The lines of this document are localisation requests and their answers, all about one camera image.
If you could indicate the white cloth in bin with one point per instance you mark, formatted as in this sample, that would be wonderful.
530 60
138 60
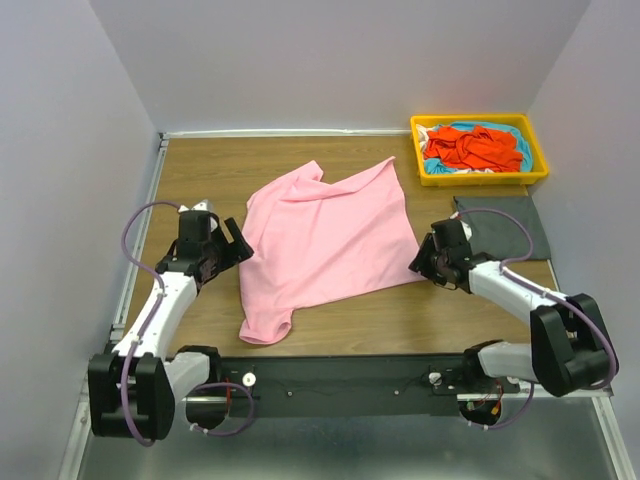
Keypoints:
423 137

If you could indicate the pink t-shirt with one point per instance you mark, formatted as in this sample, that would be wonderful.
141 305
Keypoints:
315 243

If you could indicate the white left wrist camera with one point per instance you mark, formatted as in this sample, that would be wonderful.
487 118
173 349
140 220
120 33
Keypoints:
206 206

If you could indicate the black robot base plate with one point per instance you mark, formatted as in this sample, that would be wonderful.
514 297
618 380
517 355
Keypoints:
339 386

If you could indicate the yellow plastic bin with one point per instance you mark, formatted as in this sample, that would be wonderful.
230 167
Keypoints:
539 167

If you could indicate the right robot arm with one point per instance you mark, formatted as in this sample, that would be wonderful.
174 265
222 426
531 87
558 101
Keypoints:
569 347

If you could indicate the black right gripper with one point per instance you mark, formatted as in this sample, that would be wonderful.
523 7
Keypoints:
420 260

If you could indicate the folded dark grey t-shirt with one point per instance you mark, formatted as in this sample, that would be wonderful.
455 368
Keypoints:
504 227

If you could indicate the blue t-shirt in bin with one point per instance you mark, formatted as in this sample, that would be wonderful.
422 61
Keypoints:
521 146

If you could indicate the orange t-shirt in bin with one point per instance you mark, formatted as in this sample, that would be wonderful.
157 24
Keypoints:
477 149

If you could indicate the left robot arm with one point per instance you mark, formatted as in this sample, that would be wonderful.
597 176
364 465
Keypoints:
135 388

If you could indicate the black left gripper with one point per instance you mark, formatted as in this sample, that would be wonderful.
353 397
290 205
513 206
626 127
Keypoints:
237 250

